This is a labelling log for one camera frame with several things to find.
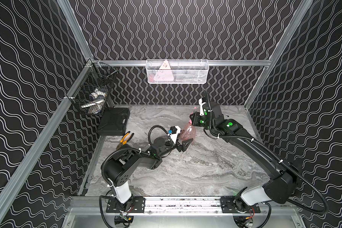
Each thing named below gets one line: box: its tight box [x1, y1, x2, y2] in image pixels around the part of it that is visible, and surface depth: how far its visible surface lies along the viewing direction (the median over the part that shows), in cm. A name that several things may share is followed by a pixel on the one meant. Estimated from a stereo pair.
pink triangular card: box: [153, 59, 174, 82], surface depth 92 cm
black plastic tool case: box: [96, 107, 131, 136], surface depth 103 cm
